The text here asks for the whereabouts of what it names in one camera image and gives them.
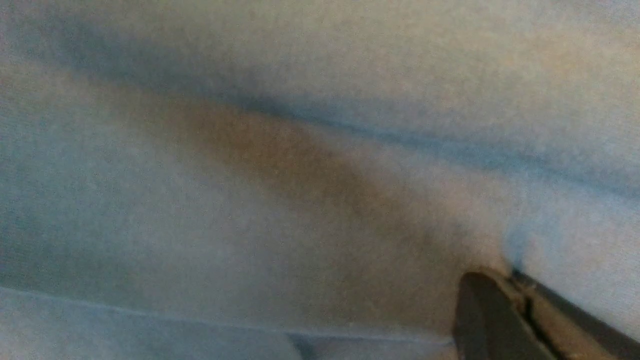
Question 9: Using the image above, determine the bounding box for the dark gray long-sleeved shirt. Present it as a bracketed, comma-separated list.
[1, 0, 639, 360]

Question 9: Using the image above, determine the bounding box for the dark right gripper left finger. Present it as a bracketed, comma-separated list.
[452, 271, 553, 360]

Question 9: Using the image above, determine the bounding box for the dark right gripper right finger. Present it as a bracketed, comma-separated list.
[510, 271, 640, 360]

